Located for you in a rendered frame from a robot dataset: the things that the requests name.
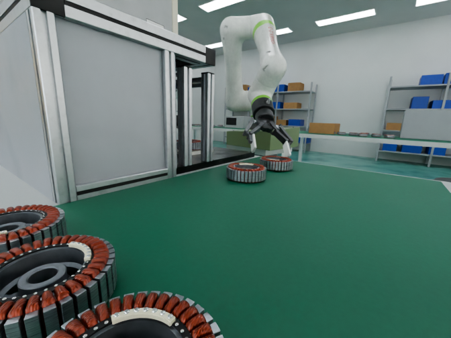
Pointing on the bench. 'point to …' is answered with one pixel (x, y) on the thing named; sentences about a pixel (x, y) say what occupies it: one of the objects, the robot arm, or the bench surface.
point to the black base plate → (221, 155)
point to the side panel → (101, 108)
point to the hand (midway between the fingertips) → (271, 151)
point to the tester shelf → (115, 27)
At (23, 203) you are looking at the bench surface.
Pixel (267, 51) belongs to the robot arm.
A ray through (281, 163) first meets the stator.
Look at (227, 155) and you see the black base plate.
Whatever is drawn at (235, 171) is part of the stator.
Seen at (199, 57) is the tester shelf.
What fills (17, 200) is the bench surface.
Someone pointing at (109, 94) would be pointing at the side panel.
